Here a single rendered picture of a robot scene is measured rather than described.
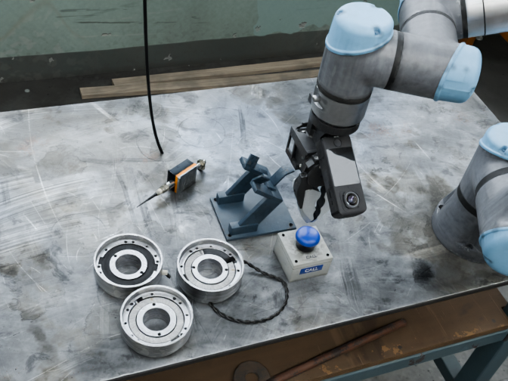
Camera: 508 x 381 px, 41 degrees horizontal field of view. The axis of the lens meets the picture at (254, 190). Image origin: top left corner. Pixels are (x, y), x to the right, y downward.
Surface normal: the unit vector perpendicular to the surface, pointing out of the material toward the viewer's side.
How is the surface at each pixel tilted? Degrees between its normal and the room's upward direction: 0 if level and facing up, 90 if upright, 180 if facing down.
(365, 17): 0
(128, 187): 0
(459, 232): 72
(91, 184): 0
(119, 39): 90
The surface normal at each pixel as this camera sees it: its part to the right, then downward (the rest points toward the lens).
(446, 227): -0.83, -0.04
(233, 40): 0.34, 0.70
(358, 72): -0.13, 0.70
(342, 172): 0.33, -0.24
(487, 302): 0.14, -0.69
